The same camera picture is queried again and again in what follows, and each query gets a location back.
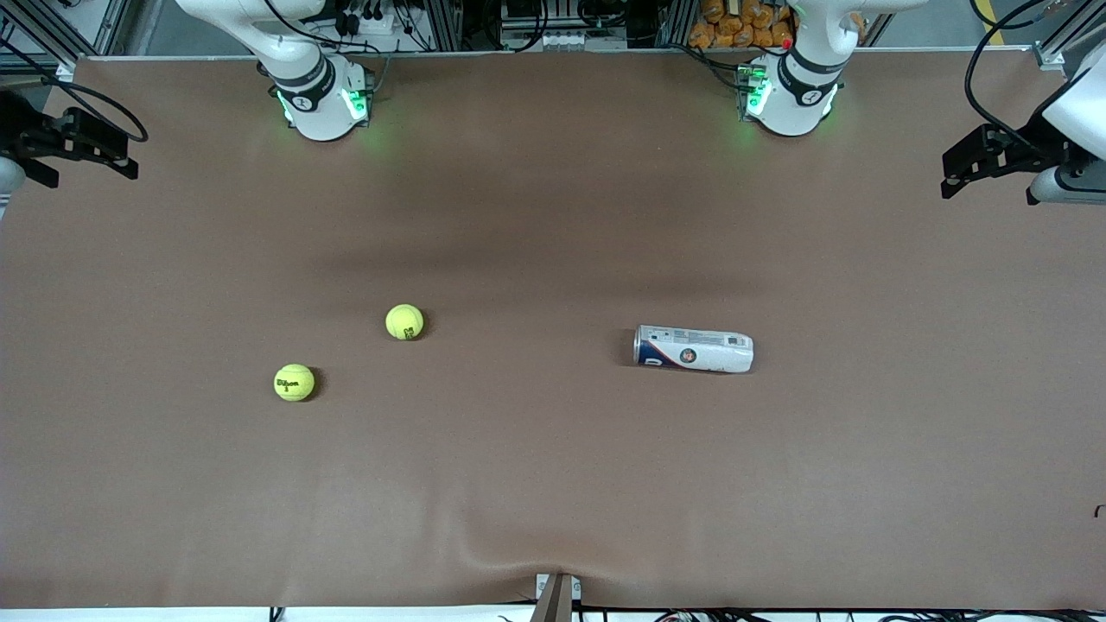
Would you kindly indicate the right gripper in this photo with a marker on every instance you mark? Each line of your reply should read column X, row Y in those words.
column 19, row 130

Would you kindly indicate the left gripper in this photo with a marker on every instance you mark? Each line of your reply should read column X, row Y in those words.
column 1025, row 147

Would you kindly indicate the yellow tennis ball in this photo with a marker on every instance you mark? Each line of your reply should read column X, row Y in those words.
column 404, row 321
column 294, row 382

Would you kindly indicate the clear tennis ball can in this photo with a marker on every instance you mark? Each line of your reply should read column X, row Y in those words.
column 696, row 349

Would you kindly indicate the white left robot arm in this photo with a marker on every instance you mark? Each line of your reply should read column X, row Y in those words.
column 791, row 108

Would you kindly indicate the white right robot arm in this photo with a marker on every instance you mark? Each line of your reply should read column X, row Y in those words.
column 320, row 112

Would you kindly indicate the orange netted bag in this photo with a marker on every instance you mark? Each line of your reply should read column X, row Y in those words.
column 743, row 24

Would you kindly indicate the socket strip with black plugs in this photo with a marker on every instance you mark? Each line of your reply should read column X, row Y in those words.
column 371, row 22

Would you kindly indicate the white power strip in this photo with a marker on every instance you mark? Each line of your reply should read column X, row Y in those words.
column 562, row 40

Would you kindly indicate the brown table mat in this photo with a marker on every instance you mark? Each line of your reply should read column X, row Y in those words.
column 553, row 484

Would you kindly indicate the aluminium frame rail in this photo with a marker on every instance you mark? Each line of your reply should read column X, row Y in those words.
column 52, row 30
column 1067, row 30

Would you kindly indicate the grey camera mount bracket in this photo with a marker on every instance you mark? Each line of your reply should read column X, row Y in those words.
column 553, row 598

